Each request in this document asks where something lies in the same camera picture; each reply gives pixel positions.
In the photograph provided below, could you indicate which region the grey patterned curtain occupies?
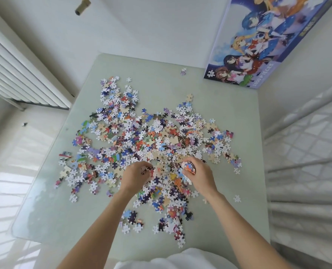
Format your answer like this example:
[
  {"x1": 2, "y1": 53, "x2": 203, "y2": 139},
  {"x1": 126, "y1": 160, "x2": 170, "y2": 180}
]
[{"x1": 262, "y1": 80, "x2": 332, "y2": 269}]

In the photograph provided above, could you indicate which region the white radiator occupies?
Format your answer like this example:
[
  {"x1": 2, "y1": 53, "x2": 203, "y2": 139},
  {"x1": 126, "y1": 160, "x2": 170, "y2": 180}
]
[{"x1": 0, "y1": 18, "x2": 73, "y2": 111}]

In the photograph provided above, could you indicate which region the person's white shirt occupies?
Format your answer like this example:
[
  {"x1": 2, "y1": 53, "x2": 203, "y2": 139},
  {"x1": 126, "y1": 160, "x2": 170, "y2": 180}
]
[{"x1": 114, "y1": 248, "x2": 238, "y2": 269}]

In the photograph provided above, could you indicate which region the person's right hand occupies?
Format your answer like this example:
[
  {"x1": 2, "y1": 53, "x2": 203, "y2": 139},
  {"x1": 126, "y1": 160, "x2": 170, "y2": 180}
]
[{"x1": 177, "y1": 157, "x2": 218, "y2": 201}]

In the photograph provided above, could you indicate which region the person's right forearm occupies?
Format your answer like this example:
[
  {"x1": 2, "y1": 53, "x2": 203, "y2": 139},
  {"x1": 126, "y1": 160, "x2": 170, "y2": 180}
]
[{"x1": 206, "y1": 191, "x2": 292, "y2": 269}]

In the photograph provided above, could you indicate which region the person's left forearm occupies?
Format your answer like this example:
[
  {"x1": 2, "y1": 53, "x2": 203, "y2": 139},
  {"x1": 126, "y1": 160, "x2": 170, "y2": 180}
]
[{"x1": 57, "y1": 189, "x2": 132, "y2": 269}]

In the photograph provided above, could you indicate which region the person's left hand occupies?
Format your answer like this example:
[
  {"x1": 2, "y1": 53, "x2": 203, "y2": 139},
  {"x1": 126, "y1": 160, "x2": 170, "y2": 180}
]
[{"x1": 118, "y1": 161, "x2": 155, "y2": 198}]

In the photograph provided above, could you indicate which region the cartoon print puzzle box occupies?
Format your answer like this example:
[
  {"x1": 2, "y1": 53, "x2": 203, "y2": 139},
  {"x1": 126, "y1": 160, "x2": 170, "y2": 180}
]
[{"x1": 204, "y1": 0, "x2": 332, "y2": 89}]

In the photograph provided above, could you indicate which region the pile of puzzle pieces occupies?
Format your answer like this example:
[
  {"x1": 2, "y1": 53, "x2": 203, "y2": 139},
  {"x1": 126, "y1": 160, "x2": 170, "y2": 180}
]
[{"x1": 54, "y1": 67, "x2": 242, "y2": 248}]

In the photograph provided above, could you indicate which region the brass wall fixture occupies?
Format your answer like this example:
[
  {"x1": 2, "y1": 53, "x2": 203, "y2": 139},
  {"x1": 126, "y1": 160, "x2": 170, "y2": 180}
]
[{"x1": 74, "y1": 0, "x2": 91, "y2": 16}]

